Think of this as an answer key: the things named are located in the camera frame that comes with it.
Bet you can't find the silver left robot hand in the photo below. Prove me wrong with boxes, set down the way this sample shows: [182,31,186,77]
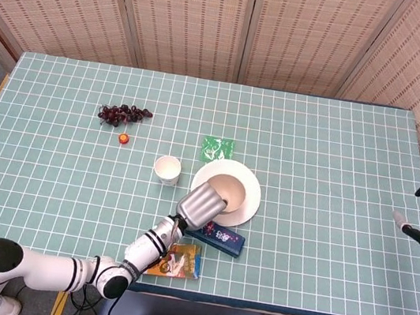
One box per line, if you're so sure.
[172,178,231,238]

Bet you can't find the beige bowl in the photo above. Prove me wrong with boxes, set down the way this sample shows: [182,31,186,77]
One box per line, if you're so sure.
[201,171,250,218]

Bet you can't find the white paper cup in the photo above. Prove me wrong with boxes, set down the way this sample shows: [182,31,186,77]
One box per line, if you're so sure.
[150,153,184,189]

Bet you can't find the white paper plate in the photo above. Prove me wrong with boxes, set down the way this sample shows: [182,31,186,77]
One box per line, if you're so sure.
[185,154,266,232]

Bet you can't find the dark blue long box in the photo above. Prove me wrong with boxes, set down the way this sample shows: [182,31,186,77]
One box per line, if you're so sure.
[182,217,248,260]

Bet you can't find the green sachet packet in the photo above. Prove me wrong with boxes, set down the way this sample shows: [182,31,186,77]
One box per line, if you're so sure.
[197,134,236,168]

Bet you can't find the green checked tablecloth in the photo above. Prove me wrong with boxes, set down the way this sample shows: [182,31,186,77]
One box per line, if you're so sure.
[0,45,420,315]

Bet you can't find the dark red grape bunch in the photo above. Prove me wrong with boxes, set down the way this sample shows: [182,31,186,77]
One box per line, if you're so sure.
[96,99,155,133]

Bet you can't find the bamboo folding screen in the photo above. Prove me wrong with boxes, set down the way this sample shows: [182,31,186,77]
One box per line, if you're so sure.
[0,0,420,159]

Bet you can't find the white shoe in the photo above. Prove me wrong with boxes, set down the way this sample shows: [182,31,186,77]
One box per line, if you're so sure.
[0,294,24,315]

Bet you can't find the black floor cables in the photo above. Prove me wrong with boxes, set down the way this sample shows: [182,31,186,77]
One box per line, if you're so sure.
[56,281,122,315]

